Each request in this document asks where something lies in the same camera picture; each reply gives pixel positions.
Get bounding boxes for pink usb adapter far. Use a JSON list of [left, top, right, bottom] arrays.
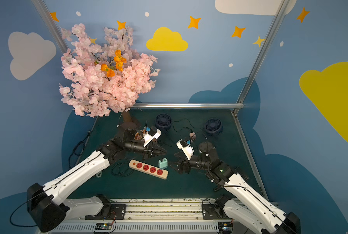
[[189, 132, 197, 141]]

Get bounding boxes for right navy desk fan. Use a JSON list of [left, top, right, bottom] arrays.
[[204, 118, 223, 135]]

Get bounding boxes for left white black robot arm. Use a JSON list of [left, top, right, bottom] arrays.
[[26, 122, 167, 233]]

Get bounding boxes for mint green usb adapter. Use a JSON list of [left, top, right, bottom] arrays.
[[158, 158, 168, 169]]

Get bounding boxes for green circuit board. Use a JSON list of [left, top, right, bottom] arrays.
[[94, 223, 114, 232], [217, 222, 233, 234]]

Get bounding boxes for aluminium rail frame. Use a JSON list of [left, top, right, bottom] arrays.
[[35, 198, 290, 234]]

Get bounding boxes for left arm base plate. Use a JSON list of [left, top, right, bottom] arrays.
[[84, 204, 127, 220]]

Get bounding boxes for wrist white camera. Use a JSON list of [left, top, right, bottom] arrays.
[[143, 126, 161, 147], [177, 140, 194, 160]]

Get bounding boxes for beige red power strip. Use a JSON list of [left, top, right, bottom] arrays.
[[128, 160, 168, 180]]

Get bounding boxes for left green circuit board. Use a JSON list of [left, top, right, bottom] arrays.
[[94, 223, 114, 232]]

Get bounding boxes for left navy desk fan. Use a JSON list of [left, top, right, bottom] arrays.
[[155, 113, 173, 130]]

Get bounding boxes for right green circuit board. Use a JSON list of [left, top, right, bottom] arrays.
[[217, 222, 233, 234]]

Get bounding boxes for power strip black cord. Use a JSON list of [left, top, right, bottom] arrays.
[[111, 160, 135, 177]]

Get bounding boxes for pink cherry blossom tree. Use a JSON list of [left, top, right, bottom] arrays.
[[59, 23, 160, 118]]

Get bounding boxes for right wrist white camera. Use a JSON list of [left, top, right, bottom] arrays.
[[177, 140, 194, 160]]

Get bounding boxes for navy desk fan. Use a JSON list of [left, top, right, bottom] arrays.
[[155, 113, 173, 130], [204, 118, 223, 135]]

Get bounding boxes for navy fan black cable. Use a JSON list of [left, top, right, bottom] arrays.
[[161, 118, 210, 147]]

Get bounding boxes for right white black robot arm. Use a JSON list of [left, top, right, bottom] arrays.
[[170, 140, 301, 234]]

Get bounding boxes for orange desk fan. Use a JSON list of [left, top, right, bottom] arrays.
[[134, 130, 144, 140]]

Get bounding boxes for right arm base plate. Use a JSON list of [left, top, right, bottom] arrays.
[[202, 203, 230, 220]]

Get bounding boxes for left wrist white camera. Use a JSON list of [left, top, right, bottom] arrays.
[[143, 126, 161, 147]]

